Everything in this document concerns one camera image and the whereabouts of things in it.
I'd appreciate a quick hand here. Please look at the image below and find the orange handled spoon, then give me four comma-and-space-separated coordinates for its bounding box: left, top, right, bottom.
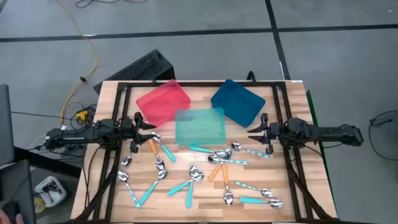
147, 139, 165, 171
121, 151, 134, 167
221, 163, 234, 207
207, 148, 234, 183

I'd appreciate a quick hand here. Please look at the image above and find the yellow tape roll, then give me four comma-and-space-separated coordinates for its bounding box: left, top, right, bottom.
33, 197, 47, 215

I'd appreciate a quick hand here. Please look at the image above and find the teal translucent plastic bin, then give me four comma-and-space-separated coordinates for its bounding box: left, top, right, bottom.
174, 108, 227, 146

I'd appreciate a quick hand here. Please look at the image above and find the red translucent plastic bin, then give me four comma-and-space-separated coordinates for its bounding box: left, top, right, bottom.
136, 79, 192, 128

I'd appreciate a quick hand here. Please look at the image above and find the yellow cable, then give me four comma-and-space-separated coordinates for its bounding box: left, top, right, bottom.
57, 0, 99, 125

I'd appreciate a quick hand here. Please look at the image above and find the dark flat panel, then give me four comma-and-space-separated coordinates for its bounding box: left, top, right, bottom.
0, 159, 37, 224

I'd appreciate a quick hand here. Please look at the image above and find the green edge strip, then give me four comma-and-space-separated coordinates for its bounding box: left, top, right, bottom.
305, 89, 336, 206

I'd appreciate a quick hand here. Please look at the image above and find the grey flat panel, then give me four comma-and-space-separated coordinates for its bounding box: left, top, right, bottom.
0, 83, 16, 166

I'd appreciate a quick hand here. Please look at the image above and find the person's hand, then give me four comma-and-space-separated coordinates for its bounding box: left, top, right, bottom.
0, 208, 25, 224

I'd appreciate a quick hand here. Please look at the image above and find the black perforated case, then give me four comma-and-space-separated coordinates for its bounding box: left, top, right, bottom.
93, 49, 176, 94

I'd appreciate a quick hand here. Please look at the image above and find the black round stand base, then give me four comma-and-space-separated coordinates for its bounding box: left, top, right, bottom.
368, 110, 398, 162

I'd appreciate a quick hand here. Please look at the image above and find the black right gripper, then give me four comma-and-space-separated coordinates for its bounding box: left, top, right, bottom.
247, 112, 280, 156

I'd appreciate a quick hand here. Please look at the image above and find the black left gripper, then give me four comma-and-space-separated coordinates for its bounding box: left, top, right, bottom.
121, 111, 157, 154

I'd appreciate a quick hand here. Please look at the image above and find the thin black cable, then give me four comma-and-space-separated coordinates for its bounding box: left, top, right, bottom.
11, 110, 73, 121

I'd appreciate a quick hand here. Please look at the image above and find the blue plastic bin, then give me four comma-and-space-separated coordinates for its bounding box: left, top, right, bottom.
210, 78, 266, 128

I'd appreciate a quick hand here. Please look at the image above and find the white tray with parts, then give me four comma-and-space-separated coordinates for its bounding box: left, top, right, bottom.
34, 175, 68, 208

